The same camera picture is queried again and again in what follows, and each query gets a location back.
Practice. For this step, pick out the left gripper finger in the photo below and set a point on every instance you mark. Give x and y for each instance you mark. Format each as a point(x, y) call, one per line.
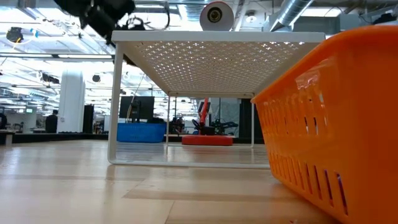
point(130, 60)

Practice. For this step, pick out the blue plastic basket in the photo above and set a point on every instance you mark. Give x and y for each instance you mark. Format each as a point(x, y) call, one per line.
point(140, 133)

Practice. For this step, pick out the red desk lamp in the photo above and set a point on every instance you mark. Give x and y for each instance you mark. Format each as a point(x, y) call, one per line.
point(206, 140)

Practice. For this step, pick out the black background monitor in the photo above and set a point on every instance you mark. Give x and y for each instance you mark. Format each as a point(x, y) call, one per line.
point(146, 107)

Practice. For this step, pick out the white room column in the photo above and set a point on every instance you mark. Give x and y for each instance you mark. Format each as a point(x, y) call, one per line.
point(71, 102)

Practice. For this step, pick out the white perforated metal shelf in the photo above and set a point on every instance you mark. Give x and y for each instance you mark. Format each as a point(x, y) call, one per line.
point(217, 36)

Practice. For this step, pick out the person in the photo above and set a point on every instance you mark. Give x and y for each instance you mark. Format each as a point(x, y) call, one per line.
point(51, 123)

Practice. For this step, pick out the orange plastic basket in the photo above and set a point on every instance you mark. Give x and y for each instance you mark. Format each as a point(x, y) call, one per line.
point(342, 109)

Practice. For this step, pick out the black ceiling camera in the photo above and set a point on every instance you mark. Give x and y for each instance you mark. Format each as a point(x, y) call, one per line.
point(14, 35)

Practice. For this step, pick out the silver ceiling duct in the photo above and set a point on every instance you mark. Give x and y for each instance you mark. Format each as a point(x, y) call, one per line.
point(290, 12)

